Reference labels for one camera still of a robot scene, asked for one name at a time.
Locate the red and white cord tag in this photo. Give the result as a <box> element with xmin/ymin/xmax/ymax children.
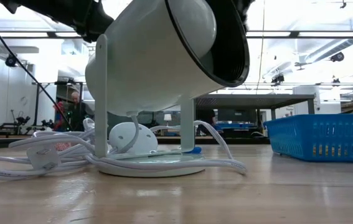
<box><xmin>54</xmin><ymin>142</ymin><xmax>73</xmax><ymax>152</ymax></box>

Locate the white round mounting plate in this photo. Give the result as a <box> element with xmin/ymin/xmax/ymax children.
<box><xmin>108</xmin><ymin>121</ymin><xmax>159</xmax><ymax>155</ymax></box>

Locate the white spotlight lamp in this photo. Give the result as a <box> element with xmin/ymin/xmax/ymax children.
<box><xmin>85</xmin><ymin>0</ymin><xmax>251</xmax><ymax>178</ymax></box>

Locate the white lamp power cord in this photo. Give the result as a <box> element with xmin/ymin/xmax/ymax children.
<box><xmin>0</xmin><ymin>117</ymin><xmax>248</xmax><ymax>182</ymax></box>

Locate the person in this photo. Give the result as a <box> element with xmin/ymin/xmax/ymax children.
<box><xmin>66</xmin><ymin>90</ymin><xmax>95</xmax><ymax>131</ymax></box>
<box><xmin>196</xmin><ymin>108</ymin><xmax>217</xmax><ymax>136</ymax></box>

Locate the thin black cable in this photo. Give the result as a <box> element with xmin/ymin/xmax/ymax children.
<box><xmin>0</xmin><ymin>3</ymin><xmax>73</xmax><ymax>130</ymax></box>

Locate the black ceiling camera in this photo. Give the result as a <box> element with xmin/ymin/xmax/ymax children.
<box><xmin>330</xmin><ymin>52</ymin><xmax>346</xmax><ymax>63</ymax></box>
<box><xmin>271</xmin><ymin>73</ymin><xmax>286</xmax><ymax>87</ymax></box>
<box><xmin>4</xmin><ymin>54</ymin><xmax>18</xmax><ymax>68</ymax></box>

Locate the blue plastic basket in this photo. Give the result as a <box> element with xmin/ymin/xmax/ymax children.
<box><xmin>263</xmin><ymin>113</ymin><xmax>353</xmax><ymax>163</ymax></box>

